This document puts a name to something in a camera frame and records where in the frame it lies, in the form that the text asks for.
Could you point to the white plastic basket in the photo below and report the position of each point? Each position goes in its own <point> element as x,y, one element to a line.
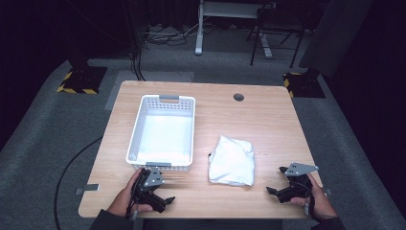
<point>162,137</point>

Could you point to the black metal chair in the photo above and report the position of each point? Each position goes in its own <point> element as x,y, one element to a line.
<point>277,25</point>

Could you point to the grey metal table bracket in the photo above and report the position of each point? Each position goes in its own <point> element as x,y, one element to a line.
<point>328,192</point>
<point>87,188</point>

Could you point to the person's left hand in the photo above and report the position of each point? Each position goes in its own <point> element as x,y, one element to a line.
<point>123,201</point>

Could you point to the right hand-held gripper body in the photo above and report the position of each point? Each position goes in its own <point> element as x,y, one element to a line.
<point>300,169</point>

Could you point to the white desk frame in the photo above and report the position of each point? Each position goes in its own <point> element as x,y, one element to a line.
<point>199,38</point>

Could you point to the black stand pole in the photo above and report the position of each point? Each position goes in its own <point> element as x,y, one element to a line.
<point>132,38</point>

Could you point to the white cloth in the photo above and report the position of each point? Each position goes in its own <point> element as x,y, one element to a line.
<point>232,161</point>

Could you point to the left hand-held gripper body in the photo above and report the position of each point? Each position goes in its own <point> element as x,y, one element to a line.
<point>152,179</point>

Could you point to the striped black stand base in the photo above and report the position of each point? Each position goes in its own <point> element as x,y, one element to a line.
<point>303,86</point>
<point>84,80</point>

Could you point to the person's right hand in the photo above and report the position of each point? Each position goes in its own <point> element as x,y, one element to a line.
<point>320,204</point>

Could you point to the grey curtain panel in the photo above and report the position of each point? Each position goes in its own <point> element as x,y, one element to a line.
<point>338,35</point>

